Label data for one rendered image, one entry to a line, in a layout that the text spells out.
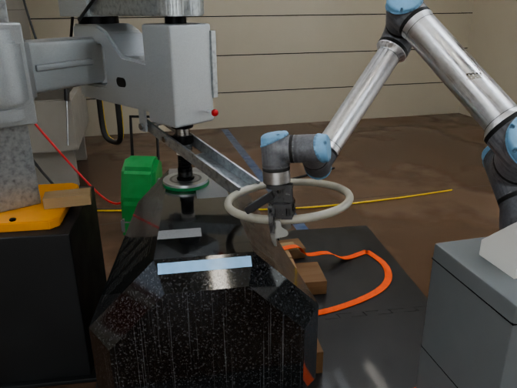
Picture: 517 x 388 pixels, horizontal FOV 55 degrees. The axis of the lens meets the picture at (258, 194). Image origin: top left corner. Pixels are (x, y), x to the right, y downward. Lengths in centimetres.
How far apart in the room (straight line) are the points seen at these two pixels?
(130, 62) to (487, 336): 179
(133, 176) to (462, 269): 255
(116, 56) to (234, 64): 462
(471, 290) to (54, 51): 196
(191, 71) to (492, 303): 143
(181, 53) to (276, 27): 503
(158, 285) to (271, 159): 55
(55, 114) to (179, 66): 273
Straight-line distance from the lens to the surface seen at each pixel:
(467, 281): 169
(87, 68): 261
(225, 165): 219
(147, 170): 365
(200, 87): 220
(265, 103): 718
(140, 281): 172
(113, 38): 252
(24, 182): 241
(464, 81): 163
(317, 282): 296
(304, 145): 154
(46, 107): 475
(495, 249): 170
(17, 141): 236
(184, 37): 214
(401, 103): 801
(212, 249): 173
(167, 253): 172
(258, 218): 168
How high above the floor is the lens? 161
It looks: 21 degrees down
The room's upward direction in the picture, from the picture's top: 1 degrees counter-clockwise
